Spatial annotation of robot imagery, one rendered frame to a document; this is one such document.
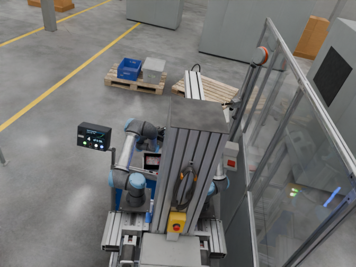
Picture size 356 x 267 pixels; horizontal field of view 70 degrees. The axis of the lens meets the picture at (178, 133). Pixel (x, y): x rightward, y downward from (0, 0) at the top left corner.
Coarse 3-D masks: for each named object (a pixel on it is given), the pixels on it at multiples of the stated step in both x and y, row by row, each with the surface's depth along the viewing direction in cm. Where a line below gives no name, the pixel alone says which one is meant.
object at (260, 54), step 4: (256, 48) 232; (260, 48) 228; (264, 48) 228; (256, 52) 233; (260, 52) 229; (264, 52) 226; (268, 52) 228; (252, 56) 238; (256, 56) 233; (260, 56) 230; (264, 56) 227; (268, 56) 229; (256, 60) 234; (260, 60) 230; (264, 60) 229; (260, 64) 234
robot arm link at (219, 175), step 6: (222, 156) 183; (222, 162) 184; (222, 168) 185; (216, 174) 186; (222, 174) 187; (216, 180) 186; (222, 180) 186; (228, 180) 191; (222, 186) 187; (228, 186) 192
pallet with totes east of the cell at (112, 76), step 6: (114, 66) 559; (114, 72) 535; (108, 78) 509; (114, 78) 513; (138, 78) 530; (162, 78) 548; (108, 84) 514; (114, 84) 519; (132, 84) 510; (138, 84) 510; (144, 84) 514; (150, 84) 518; (162, 84) 527; (138, 90) 518; (144, 90) 520; (156, 90) 514; (162, 90) 514
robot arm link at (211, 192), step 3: (213, 183) 183; (210, 186) 181; (213, 186) 182; (216, 186) 184; (210, 189) 179; (213, 189) 180; (216, 189) 184; (210, 192) 179; (213, 192) 183; (216, 192) 185; (207, 195) 180; (210, 195) 182; (207, 198) 182; (210, 198) 187; (204, 201) 184; (207, 201) 185
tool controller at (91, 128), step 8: (80, 128) 212; (88, 128) 211; (96, 128) 213; (104, 128) 216; (80, 136) 214; (96, 136) 213; (104, 136) 212; (80, 144) 217; (88, 144) 217; (104, 144) 215
